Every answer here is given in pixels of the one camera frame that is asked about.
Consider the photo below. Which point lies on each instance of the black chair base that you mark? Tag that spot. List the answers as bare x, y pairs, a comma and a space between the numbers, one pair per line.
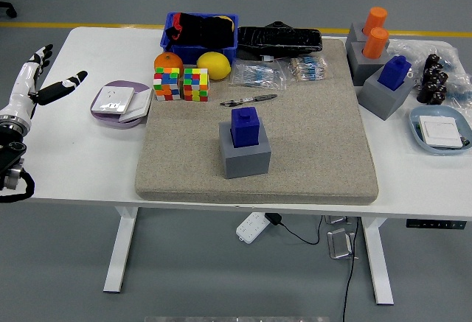
9, 10

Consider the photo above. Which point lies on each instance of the orange cylinder seal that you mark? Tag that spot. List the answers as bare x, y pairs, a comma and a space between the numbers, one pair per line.
375, 18
375, 43

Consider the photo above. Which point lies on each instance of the white power strip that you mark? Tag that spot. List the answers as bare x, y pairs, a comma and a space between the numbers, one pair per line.
252, 226

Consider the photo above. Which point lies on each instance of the orange fruit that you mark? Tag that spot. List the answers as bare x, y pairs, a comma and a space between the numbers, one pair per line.
167, 60

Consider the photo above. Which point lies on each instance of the grey square seal holder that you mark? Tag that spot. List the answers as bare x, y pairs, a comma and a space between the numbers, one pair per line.
380, 101
250, 163

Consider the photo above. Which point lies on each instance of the clear plastic bags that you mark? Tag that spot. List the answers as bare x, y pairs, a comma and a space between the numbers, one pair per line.
461, 79

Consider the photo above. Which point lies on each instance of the black and red cloth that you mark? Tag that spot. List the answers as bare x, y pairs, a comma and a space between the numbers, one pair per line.
206, 29

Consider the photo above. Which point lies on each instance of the green circuit board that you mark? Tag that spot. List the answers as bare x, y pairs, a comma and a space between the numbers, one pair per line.
465, 140

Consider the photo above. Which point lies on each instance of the colourful puzzle cube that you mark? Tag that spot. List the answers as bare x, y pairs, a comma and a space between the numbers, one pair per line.
166, 84
195, 84

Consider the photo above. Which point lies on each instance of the metal floor bracket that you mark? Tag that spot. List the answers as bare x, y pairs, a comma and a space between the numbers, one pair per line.
341, 244
337, 220

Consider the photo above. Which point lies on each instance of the black table control panel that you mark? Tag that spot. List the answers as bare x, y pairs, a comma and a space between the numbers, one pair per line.
435, 224

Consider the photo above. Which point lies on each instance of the white switch panel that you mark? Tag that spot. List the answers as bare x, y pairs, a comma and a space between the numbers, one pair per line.
142, 102
440, 130

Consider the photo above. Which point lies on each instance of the black pen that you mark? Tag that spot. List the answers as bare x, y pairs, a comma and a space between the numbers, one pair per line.
258, 98

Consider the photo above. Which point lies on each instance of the light blue tray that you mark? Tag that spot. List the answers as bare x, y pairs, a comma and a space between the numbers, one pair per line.
416, 130

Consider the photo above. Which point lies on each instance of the white wall socket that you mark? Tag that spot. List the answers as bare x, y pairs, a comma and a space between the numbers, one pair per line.
110, 97

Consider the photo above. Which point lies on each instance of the blue plastic bin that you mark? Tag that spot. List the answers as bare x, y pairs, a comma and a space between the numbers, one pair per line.
184, 55

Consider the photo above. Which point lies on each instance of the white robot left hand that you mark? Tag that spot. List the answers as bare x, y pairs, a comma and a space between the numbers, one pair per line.
22, 90

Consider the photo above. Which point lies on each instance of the blue square seal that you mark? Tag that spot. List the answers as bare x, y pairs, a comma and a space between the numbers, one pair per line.
394, 73
246, 130

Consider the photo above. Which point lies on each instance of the bag of blue resistors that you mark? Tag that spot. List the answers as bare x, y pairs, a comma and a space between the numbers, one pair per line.
258, 73

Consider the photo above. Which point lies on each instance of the yellow lemon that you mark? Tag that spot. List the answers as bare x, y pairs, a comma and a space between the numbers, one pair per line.
214, 65

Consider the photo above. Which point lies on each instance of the yellow item in bin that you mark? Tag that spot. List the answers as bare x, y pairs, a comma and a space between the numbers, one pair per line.
232, 25

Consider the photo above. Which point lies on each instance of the bag of brown resistors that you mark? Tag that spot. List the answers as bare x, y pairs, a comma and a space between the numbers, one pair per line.
308, 68

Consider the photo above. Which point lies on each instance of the white table leg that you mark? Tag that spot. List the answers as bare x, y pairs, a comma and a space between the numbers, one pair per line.
380, 270
119, 255

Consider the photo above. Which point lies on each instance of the grey-brown mat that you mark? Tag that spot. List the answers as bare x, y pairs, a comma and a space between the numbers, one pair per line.
313, 134

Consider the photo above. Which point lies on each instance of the purple plate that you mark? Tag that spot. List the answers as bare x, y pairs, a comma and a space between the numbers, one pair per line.
99, 117

